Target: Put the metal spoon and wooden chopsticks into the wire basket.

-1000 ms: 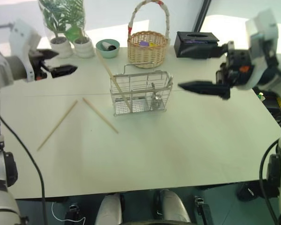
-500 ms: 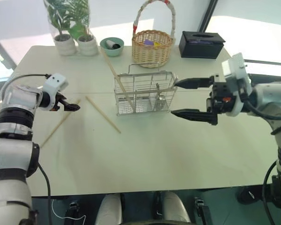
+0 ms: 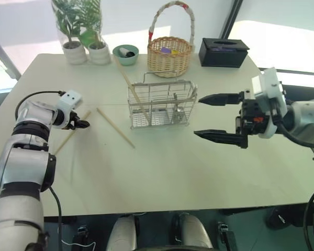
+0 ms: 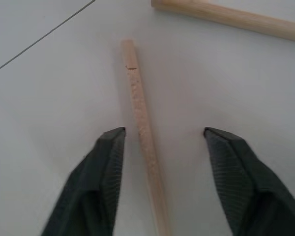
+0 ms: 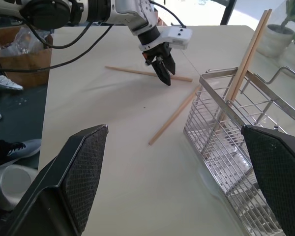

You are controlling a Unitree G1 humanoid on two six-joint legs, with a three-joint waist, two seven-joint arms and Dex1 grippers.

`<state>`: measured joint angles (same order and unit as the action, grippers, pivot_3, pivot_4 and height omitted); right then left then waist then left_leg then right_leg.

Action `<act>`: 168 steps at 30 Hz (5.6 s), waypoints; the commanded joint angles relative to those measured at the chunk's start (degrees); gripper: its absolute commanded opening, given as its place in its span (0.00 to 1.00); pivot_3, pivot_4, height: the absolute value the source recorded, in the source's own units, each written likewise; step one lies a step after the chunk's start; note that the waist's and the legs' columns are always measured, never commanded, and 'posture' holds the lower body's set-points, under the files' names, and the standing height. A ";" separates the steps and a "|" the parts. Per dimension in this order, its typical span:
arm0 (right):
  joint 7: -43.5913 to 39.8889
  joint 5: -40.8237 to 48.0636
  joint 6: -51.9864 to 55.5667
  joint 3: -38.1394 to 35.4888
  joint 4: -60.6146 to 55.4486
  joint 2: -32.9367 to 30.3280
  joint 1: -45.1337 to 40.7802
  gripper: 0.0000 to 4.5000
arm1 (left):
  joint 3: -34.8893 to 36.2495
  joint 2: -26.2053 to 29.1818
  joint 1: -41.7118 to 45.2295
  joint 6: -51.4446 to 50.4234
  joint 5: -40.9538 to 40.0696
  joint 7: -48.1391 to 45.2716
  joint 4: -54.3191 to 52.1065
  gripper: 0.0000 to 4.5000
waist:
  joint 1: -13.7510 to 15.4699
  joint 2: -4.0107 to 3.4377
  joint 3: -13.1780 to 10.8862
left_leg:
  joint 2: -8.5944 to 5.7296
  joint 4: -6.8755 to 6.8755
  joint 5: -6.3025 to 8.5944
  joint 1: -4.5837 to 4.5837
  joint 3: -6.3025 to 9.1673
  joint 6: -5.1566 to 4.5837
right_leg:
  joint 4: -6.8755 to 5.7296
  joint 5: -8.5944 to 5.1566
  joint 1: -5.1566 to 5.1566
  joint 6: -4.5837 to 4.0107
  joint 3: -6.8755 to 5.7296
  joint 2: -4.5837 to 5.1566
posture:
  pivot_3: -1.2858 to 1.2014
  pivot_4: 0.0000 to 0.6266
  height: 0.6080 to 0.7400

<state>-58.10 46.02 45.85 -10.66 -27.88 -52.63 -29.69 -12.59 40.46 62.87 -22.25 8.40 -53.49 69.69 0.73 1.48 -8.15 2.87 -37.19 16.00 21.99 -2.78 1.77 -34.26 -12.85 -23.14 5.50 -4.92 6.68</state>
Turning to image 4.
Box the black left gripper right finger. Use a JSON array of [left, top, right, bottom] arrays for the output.
[[203, 127, 295, 236]]

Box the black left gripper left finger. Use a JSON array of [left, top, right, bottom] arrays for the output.
[[40, 126, 127, 236]]

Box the wooden chopstick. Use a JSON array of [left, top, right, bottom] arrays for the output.
[[151, 0, 295, 44], [120, 39, 172, 236]]

